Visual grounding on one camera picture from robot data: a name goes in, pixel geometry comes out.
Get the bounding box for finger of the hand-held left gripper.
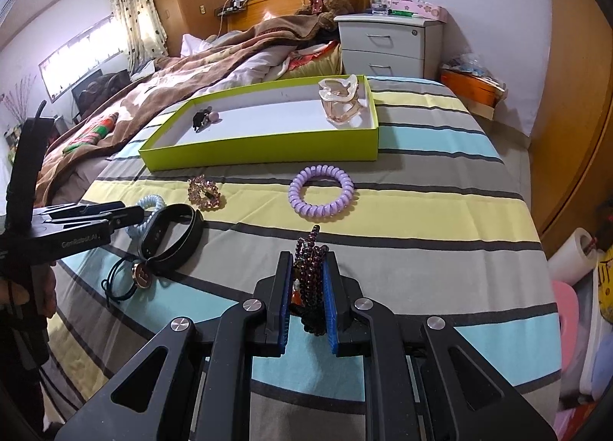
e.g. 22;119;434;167
48;200;126;218
45;208;145;234

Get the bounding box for black wristband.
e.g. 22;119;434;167
139;204;205;274

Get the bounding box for orange box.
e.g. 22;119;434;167
441;68;499;109

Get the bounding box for green cardboard box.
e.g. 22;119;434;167
139;74;380;172

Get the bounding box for clear hair claw clip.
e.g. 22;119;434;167
318;74;367;128

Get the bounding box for purple coil hair tie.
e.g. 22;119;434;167
288;164;357;221

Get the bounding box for person's left hand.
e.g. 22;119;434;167
0;273;58;320

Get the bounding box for clear plastic bag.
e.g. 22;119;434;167
443;53;506;87

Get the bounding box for brown blanket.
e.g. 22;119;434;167
36;15;336;202

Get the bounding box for large wooden wardrobe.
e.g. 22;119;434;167
527;0;613;260

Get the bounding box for rhinestone hair clip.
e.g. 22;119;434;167
188;174;225;209

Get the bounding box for wooden headboard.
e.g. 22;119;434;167
225;0;369;34

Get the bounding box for grey nightstand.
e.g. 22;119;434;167
334;14;444;80

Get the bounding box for light blue coil hair tie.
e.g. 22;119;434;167
125;193;166;241

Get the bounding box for dark beaded bracelet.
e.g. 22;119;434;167
290;225;336;336

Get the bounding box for patterned curtain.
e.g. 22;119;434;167
106;0;168;75

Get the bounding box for pink stool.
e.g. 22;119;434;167
551;280;580;356

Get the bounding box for black hair tie round charm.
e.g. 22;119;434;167
102;254;156;305

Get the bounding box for black hair tie pink ball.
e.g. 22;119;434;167
192;107;222;133

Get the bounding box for white paper roll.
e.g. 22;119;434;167
547;228;599;286

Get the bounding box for red green plaid cloth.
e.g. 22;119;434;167
62;111;120;154

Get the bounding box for dried flower branches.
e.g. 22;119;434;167
0;74;36;126

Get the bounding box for pink floral box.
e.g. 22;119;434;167
397;0;450;23

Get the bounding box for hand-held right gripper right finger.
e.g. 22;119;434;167
322;252;559;441

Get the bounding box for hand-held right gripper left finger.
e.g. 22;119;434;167
55;251;294;441

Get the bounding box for yellow bed sheet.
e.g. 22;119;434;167
282;41;343;80

